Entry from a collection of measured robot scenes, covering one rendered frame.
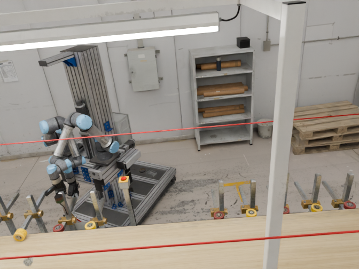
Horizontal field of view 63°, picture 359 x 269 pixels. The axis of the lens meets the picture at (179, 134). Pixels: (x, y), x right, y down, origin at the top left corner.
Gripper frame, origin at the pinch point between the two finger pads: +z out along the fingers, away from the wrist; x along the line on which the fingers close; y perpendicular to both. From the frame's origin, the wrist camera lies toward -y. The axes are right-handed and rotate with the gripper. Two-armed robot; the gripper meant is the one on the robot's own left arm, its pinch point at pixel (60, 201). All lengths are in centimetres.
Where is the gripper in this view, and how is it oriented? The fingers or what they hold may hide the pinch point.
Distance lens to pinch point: 273.0
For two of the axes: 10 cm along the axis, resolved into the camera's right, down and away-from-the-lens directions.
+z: 0.9, 8.7, 4.8
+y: 9.3, -2.5, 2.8
